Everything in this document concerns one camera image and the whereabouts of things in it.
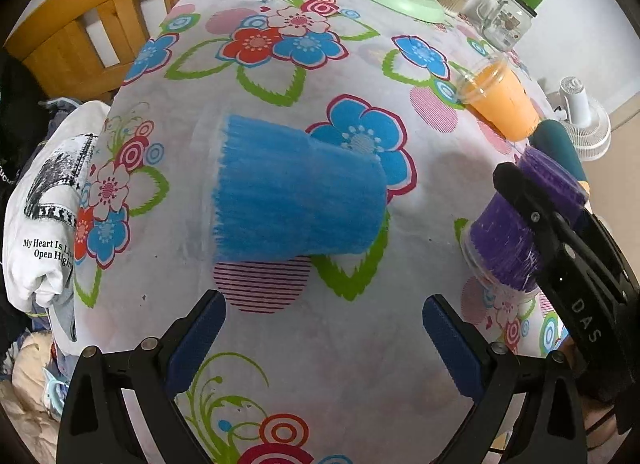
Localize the glass jar, green lid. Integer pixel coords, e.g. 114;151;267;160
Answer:
475;0;544;52

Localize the floral tablecloth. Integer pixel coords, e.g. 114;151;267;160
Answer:
74;0;566;463

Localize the wooden chair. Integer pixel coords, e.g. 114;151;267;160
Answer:
3;0;178;103

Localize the white printed t-shirt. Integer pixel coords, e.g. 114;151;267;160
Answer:
2;101;110;343

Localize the purple plastic cup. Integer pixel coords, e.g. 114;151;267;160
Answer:
460;146;588;296

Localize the orange plastic cup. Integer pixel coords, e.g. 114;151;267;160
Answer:
454;54;540;142

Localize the dark teal cup, yellow band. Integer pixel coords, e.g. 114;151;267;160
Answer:
529;119;590;193

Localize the blue plastic cup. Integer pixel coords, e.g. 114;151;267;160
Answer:
210;115;387;262

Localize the black jacket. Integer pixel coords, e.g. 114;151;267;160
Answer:
0;49;50;218

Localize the white floor fan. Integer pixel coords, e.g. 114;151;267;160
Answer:
548;76;612;161

